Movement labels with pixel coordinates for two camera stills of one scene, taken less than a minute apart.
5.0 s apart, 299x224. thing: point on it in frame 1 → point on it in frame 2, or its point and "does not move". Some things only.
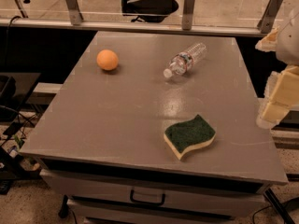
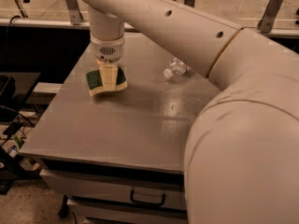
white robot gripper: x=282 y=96 → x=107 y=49
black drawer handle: x=162 y=203 does not move
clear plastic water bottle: x=183 y=62 does not move
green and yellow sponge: x=182 y=135 → x=94 y=82
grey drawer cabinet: x=147 y=128 does not move
